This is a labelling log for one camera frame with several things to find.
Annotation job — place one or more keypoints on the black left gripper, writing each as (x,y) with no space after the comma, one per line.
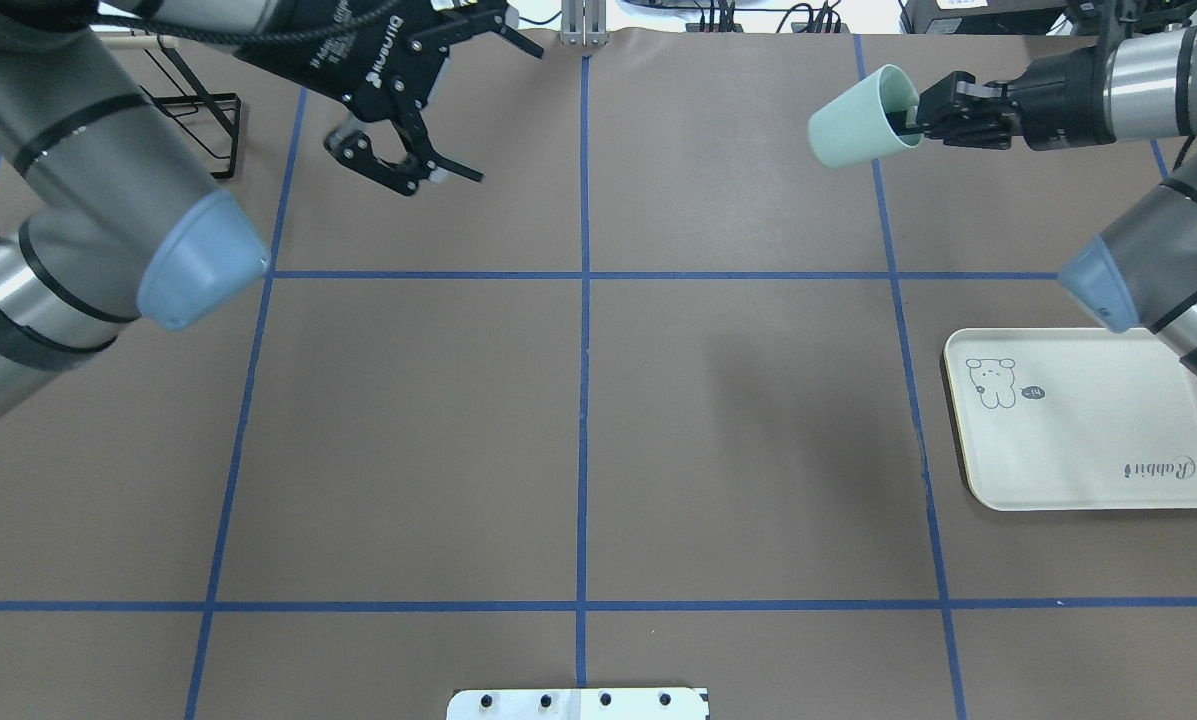
(358,68)

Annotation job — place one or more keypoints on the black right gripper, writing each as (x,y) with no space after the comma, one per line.
(1066,100)

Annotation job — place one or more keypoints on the pale green plastic cup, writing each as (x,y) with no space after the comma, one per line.
(851,129)

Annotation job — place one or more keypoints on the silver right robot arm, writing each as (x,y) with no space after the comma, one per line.
(1140,270)

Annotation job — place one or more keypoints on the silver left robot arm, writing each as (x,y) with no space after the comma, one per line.
(132,225)

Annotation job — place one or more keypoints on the cream rabbit serving tray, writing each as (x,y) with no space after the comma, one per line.
(1072,419)

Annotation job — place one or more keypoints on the grey metal camera post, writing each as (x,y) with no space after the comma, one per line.
(583,23)

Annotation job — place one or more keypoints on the black wire cup rack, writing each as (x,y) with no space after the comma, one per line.
(211,121)

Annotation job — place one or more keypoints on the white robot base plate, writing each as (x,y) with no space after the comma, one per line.
(581,703)

